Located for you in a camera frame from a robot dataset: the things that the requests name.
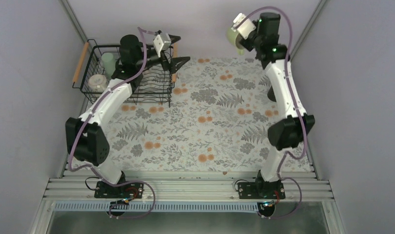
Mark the light green mug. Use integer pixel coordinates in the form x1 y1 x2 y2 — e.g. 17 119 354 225
226 28 245 56

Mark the black cylindrical cup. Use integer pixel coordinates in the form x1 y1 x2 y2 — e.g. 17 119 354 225
267 87 277 102

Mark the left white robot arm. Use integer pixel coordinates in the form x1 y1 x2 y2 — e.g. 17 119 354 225
65 31 190 197

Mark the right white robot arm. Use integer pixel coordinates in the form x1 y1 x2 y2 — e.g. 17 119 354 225
233 12 315 198

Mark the mint green tumbler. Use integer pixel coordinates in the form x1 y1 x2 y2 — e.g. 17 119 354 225
101 52 116 78

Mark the floral patterned table mat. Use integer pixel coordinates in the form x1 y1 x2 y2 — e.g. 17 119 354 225
104 58 279 172

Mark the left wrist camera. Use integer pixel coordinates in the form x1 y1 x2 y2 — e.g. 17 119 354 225
153 33 171 54

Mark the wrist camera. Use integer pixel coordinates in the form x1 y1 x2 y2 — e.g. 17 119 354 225
153 33 171 54
232 13 256 39

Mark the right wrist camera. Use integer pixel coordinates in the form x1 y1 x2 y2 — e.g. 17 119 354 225
232 13 256 39

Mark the black wire dish rack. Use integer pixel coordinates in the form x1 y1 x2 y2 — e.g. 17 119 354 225
72 39 175 105

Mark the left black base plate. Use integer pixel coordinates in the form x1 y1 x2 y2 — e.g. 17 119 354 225
94 181 144 199

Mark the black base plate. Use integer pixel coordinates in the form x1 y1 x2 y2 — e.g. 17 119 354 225
94 181 144 199
237 180 286 200

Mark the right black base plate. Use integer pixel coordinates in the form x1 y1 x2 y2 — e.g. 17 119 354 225
237 180 286 200

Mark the aluminium mounting rail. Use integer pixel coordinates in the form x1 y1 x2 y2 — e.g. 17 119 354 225
43 170 334 202

